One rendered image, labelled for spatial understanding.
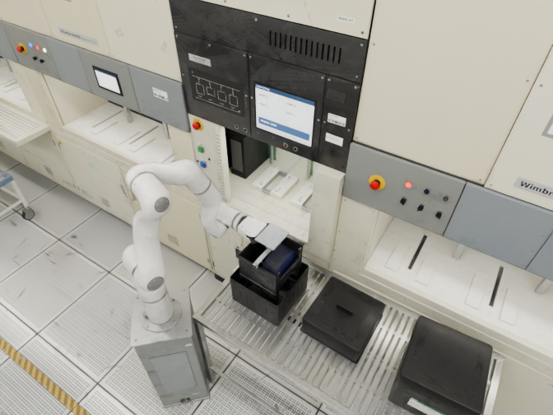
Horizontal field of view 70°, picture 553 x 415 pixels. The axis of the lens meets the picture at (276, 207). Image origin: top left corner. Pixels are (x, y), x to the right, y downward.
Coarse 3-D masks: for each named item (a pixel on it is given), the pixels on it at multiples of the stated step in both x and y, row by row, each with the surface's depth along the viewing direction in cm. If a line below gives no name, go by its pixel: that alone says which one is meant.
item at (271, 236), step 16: (272, 224) 173; (256, 240) 167; (272, 240) 166; (288, 240) 182; (240, 256) 173; (256, 256) 190; (240, 272) 181; (256, 272) 173; (288, 272) 176; (272, 288) 173
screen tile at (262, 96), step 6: (258, 96) 167; (264, 96) 166; (270, 96) 164; (258, 102) 169; (264, 102) 167; (270, 102) 166; (258, 108) 171; (264, 108) 169; (276, 108) 166; (264, 114) 172; (270, 114) 170; (276, 114) 168
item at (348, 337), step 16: (336, 288) 189; (352, 288) 189; (320, 304) 183; (336, 304) 183; (352, 304) 183; (368, 304) 183; (384, 304) 183; (304, 320) 177; (320, 320) 177; (336, 320) 177; (352, 320) 177; (368, 320) 177; (320, 336) 177; (336, 336) 172; (352, 336) 172; (368, 336) 172; (352, 352) 169
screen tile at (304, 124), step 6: (288, 102) 160; (294, 102) 159; (288, 108) 162; (294, 108) 161; (300, 108) 159; (306, 114) 159; (288, 120) 166; (294, 120) 164; (300, 120) 162; (306, 120) 161; (300, 126) 164; (306, 126) 163
